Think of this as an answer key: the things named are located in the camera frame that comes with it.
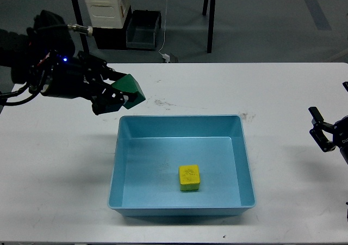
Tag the blue plastic tray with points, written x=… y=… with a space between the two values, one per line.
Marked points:
x=149 y=151

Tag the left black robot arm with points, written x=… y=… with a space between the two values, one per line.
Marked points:
x=44 y=61

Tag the yellow block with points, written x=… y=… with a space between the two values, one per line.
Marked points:
x=189 y=177

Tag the black box under crate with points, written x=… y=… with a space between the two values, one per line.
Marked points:
x=112 y=38

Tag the right black table leg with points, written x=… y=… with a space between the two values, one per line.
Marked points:
x=211 y=25

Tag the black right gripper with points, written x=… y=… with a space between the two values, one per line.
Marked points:
x=329 y=136

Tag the cream plastic crate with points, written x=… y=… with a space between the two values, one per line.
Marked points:
x=109 y=14

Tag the grey plastic bin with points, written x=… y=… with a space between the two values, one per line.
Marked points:
x=143 y=28

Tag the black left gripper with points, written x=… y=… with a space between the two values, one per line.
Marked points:
x=83 y=76

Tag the green block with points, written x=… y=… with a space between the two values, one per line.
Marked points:
x=128 y=85

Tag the white power adapter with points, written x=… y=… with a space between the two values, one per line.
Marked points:
x=166 y=58

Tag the left black table leg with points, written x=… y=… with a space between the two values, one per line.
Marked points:
x=78 y=17

